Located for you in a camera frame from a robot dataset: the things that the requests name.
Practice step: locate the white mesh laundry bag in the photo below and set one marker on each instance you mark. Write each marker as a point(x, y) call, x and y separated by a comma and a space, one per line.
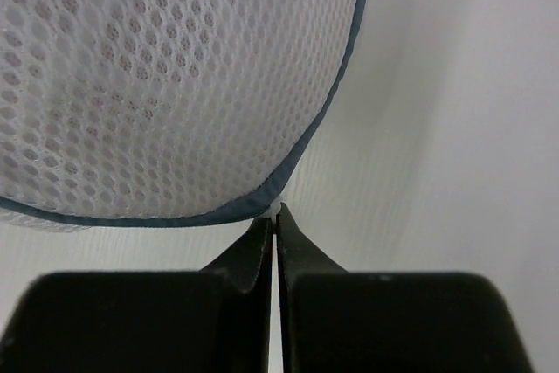
point(162, 113)

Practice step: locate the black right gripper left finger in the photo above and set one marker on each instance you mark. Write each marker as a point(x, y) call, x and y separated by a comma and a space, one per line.
point(216, 319)

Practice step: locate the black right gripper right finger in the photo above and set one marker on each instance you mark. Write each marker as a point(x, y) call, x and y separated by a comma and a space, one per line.
point(333, 320)

